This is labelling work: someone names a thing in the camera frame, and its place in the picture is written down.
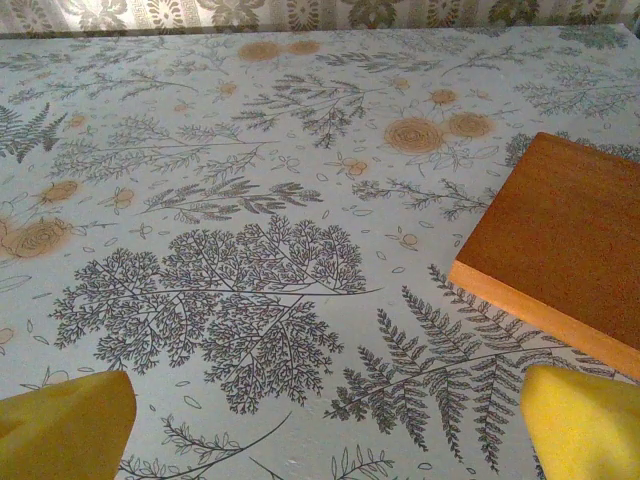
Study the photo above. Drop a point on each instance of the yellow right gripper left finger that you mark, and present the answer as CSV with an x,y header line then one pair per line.
x,y
65,430

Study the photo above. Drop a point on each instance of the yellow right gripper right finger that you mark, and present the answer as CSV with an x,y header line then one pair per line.
x,y
585,425

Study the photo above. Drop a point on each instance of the wooden base board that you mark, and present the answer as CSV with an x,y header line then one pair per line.
x,y
560,225

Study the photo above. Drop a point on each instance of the floral patterned table cover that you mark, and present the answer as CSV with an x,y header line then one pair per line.
x,y
250,150

